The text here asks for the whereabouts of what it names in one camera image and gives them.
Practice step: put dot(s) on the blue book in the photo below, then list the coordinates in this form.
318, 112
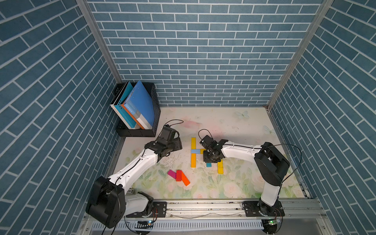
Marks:
139, 104

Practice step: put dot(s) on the magenta block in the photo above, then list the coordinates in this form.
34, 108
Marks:
172, 174

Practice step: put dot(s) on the bright yellow long block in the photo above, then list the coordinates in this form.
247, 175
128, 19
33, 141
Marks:
220, 168

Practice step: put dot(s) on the black mesh file basket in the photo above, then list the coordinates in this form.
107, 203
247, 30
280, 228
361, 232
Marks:
123, 131

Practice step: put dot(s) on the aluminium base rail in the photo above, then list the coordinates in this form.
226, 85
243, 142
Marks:
220, 216

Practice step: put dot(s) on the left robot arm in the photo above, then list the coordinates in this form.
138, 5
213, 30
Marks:
108, 201

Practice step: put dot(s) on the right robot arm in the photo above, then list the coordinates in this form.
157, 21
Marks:
272, 165

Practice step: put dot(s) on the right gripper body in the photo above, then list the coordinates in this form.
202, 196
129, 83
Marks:
208, 158

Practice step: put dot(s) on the light blue short block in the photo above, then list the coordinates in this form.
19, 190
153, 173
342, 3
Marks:
195, 151

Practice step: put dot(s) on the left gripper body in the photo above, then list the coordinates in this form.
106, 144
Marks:
175, 144

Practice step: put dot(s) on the teal book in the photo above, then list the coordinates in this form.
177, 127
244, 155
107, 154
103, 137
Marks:
121, 93

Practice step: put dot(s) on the orange block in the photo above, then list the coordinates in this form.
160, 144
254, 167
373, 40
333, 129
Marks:
185, 180

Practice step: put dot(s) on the orange-yellow long block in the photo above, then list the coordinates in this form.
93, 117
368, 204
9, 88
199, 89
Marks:
193, 160

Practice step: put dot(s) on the red block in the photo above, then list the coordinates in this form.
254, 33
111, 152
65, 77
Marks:
178, 175

